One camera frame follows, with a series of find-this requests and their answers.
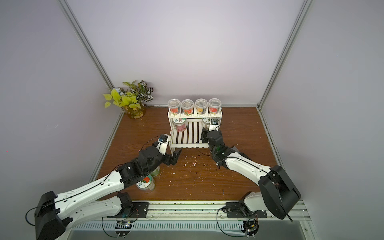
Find jar with tree lid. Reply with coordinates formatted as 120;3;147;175
151;167;160;178

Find jar with orange flower lid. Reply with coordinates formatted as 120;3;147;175
202;118;211;130

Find jar with strawberry lid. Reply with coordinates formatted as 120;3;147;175
136;175;156;193

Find clear seed container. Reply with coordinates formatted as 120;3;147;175
195;99;208;115
181;99;195;116
208;98;222;115

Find clear container red seeds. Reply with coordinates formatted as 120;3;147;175
168;99;181;115

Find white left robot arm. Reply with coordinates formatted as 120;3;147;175
34;146;182;240

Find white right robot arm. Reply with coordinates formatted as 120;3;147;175
203;129;302;220

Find white wooden slatted shelf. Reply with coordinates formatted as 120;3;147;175
168;105;223;152

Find black blue garden glove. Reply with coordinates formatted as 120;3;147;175
232;146;249;159

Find green potted plant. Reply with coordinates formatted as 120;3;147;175
103;81;154;119

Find left controller board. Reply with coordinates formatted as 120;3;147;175
115;221;133;238

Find controller board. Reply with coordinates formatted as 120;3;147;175
115;221;133;238
243;219;259;238

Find right controller board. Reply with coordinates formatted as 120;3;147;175
243;219;259;238

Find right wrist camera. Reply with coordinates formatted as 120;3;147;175
209;118;222;131

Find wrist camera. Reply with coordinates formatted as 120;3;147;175
209;118;222;131
155;134;171;155

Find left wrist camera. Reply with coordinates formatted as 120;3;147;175
155;134;171;155

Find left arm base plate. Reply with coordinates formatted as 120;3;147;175
115;202;149;219

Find aluminium front rail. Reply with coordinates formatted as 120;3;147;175
76;200;311;223

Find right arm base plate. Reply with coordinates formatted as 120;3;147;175
225;202;268;219

